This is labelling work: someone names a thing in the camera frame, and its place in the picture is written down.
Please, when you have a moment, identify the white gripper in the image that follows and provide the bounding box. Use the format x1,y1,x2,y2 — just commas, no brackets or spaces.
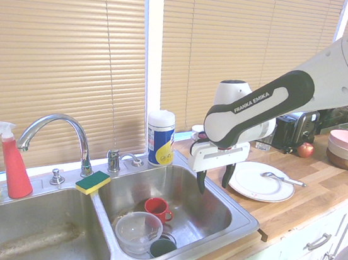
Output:
183,136,251,200

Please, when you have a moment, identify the silver spoon white handle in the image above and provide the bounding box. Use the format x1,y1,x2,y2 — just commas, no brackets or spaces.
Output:
260,171,309,188

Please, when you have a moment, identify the stainless steel double sink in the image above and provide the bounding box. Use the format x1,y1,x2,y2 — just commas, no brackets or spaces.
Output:
0,129,269,260

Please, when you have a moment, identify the chrome sink knob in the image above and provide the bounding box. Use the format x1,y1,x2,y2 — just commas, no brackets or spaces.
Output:
49,167,67,186

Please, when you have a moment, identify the white dinner plate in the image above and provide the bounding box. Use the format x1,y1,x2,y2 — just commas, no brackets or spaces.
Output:
226,159,298,206

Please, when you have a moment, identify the small white cup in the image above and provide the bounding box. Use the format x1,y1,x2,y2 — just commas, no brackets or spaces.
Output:
190,123,207,143

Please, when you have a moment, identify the clear drinking glass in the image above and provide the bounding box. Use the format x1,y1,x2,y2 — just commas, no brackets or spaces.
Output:
255,121,277,153

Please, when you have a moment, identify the red mug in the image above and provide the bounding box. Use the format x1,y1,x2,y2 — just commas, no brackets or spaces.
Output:
142,196,176,225

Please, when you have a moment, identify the white blue wipes canister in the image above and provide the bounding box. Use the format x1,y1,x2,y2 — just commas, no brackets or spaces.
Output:
142,109,179,168

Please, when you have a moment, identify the dark green cup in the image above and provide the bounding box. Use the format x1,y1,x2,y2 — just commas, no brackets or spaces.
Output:
148,236,179,260

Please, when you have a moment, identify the red apple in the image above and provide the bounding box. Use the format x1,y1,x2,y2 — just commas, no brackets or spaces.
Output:
296,141,315,160

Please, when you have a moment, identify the clear plastic bowl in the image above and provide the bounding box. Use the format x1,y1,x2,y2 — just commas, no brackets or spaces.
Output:
112,208,166,260

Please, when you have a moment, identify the black toaster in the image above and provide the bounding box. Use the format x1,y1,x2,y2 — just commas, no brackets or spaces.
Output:
272,106,322,154

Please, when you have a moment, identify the yellow green sponge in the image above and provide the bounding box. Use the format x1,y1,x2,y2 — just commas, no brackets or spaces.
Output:
74,167,112,198

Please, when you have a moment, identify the chrome gooseneck faucet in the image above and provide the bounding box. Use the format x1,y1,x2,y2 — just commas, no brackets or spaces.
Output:
13,109,102,180

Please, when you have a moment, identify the wide tan window blind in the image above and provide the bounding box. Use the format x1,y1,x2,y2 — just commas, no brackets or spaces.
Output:
0,0,164,190

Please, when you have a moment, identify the red spray bottle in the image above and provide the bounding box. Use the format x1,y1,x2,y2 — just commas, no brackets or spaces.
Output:
0,121,41,201

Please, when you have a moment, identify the metal cabinet drawer handle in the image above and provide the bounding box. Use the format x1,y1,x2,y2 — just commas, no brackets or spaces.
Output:
304,230,333,254

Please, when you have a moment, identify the white window frame post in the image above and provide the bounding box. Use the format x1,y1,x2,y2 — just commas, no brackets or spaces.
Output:
123,0,175,154

